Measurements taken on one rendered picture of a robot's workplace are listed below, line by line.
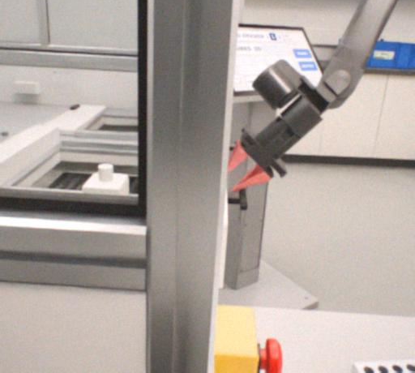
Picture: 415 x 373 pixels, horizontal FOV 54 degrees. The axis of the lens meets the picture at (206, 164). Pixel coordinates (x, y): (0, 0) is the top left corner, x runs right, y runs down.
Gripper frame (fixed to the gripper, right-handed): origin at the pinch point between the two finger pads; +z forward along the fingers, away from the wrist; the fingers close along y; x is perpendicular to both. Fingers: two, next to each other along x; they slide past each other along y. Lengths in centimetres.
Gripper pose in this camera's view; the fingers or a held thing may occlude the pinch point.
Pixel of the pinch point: (228, 181)
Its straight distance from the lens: 74.3
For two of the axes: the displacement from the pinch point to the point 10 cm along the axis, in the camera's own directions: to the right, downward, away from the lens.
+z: -7.1, 6.5, 2.7
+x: -0.7, 3.1, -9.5
